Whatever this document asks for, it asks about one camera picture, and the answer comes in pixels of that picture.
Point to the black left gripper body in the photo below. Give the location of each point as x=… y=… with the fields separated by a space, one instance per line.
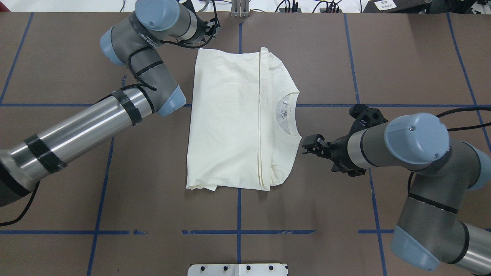
x=210 y=29

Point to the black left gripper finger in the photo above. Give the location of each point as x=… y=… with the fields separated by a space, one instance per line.
x=214 y=26

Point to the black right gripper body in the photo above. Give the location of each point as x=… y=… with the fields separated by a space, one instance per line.
x=339 y=150

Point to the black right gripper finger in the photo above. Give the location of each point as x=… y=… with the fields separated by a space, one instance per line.
x=315 y=143
x=322 y=153

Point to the cream long-sleeve cat shirt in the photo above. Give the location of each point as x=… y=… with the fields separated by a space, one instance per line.
x=243 y=130

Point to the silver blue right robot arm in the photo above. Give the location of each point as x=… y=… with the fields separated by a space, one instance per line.
x=428 y=231

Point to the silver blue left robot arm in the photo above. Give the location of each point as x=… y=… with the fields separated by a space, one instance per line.
x=133 y=44

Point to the aluminium frame post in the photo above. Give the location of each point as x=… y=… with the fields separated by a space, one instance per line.
x=240 y=8

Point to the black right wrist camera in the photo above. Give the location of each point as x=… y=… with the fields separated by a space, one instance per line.
x=365 y=118

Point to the white camera post base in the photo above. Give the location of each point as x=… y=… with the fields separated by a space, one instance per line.
x=247 y=269

